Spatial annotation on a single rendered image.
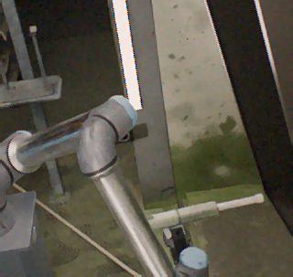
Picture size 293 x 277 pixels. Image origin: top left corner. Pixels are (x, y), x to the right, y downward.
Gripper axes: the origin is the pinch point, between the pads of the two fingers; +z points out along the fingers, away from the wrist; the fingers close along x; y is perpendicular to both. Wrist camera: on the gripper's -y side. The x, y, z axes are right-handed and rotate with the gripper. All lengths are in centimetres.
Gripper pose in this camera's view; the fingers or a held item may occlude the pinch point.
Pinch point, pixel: (170, 222)
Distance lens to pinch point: 222.9
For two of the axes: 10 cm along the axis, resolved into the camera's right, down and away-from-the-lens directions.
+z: -1.7, -4.9, 8.6
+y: 1.9, 8.4, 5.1
